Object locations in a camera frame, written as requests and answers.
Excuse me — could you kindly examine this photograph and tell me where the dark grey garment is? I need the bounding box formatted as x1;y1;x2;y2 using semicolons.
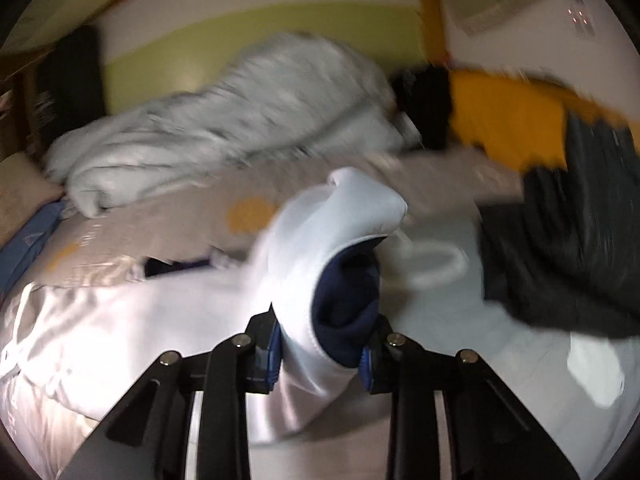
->
480;110;640;336

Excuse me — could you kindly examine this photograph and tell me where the yellow cloth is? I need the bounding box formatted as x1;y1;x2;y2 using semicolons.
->
447;67;636;173

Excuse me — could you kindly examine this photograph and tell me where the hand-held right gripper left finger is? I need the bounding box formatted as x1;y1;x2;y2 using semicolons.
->
57;312;283;480

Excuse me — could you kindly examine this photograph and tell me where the white and navy jacket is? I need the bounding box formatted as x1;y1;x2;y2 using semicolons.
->
0;167;411;461

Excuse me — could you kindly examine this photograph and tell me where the light grey duvet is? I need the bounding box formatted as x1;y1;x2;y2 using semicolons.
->
47;32;406;218

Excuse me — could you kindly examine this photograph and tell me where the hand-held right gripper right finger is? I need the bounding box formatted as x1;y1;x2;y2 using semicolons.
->
357;315;583;480

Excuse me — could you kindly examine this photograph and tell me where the black cloth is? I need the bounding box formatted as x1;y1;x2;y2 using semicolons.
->
392;65;453;148

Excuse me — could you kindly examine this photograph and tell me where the blue pillow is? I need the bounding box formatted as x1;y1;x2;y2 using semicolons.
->
0;200;66;296

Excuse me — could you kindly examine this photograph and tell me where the beige pillow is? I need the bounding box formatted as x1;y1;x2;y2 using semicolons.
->
0;152;63;251

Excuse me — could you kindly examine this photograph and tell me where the cluttered wooden shelf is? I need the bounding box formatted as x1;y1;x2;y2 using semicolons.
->
0;60;41;156

